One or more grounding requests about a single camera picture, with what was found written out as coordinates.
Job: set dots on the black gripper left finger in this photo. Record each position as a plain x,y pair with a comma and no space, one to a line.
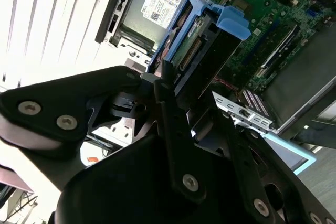
52,98

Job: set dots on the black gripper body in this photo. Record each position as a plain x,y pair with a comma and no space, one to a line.
118,195

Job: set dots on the hard disk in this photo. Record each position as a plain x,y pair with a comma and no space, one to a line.
233,22

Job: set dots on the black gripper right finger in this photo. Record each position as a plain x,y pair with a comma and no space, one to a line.
244,161

